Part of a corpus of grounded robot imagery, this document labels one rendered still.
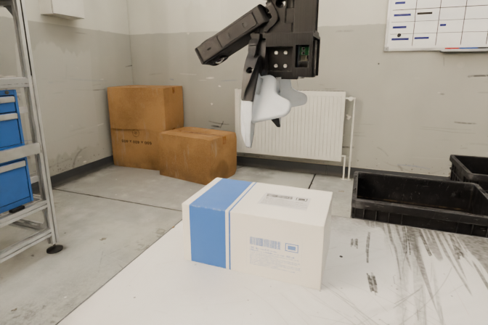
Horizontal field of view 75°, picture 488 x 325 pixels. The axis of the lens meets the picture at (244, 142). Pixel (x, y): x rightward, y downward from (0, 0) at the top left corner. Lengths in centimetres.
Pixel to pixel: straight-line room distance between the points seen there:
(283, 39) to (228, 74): 280
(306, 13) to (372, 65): 254
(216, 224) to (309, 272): 14
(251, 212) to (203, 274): 11
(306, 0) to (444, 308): 40
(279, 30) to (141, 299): 38
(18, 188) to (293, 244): 162
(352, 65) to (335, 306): 262
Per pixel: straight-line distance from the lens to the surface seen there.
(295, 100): 50
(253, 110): 38
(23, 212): 193
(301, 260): 45
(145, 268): 51
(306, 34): 40
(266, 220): 43
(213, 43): 45
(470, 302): 52
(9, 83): 182
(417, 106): 300
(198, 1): 339
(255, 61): 40
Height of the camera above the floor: 98
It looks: 13 degrees down
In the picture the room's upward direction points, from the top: straight up
